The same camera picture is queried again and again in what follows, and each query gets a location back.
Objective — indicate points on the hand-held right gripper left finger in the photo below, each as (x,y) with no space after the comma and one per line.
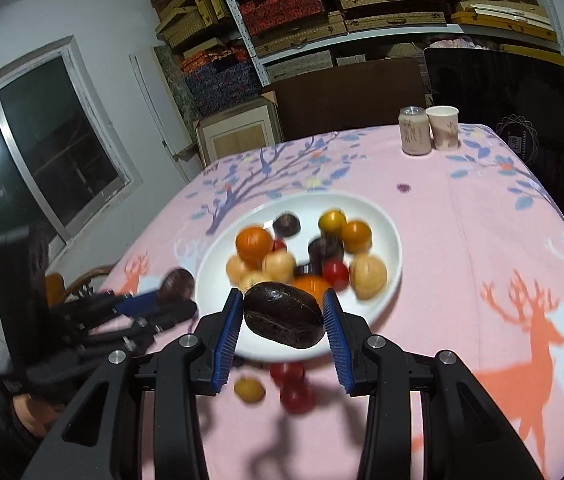
(227,340)

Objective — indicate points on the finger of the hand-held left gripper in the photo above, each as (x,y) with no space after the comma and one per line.
(177,310)
(137,302)

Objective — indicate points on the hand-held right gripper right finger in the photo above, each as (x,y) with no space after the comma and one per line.
(336,340)

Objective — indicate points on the dark brown round fruit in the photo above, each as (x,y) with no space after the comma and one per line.
(286,225)
(177,284)

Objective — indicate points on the wrinkled dark brown fruit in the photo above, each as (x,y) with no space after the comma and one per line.
(282,317)

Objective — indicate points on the large pale orange fruit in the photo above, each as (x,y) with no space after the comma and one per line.
(368,272)

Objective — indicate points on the large orange citrus fruit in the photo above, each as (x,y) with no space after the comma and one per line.
(253,242)

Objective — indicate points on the small orange citrus fruit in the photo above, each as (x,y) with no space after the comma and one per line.
(357,236)

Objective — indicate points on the white plate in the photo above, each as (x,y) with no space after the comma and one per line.
(382,240)

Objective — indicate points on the yellow citrus fruit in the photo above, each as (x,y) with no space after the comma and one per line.
(332,221)

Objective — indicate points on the person's left hand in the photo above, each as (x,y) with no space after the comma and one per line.
(32,412)

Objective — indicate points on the small yellow-orange fruit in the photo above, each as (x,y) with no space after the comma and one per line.
(249,390)

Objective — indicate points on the wooden chair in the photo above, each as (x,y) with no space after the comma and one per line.
(87,277)

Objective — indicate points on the white framed window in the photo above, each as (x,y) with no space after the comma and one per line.
(37,160)

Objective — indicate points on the pink printed tablecloth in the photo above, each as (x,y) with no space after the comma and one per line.
(462,260)

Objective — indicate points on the wood framed cardboard box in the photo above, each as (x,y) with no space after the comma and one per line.
(237,130)

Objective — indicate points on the white leaning strip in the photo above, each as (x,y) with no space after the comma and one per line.
(159,110)

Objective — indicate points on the pink drink can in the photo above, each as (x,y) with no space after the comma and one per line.
(414,132)

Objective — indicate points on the blue patterned box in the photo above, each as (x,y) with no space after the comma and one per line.
(222,85)

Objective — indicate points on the mottled grey board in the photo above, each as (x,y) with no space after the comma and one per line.
(172,75)

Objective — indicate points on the printed paper cup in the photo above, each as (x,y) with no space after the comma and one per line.
(443,127)

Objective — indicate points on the brown board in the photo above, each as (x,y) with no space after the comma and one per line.
(352,95)

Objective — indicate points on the orange patterned box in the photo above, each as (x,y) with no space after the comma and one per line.
(207,58)

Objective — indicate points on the white metal shelf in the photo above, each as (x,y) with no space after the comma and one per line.
(249,45)

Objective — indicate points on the dark chairs behind table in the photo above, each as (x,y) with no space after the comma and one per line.
(502,90)

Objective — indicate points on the pink cloth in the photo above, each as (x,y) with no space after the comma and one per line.
(447,42)

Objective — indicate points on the thick red patterned box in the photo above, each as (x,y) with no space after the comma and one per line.
(282,10)

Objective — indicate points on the stack of woven straw boxes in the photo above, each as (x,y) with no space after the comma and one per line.
(392,20)

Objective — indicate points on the stack of yellow flat boxes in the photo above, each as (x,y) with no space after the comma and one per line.
(502,16)

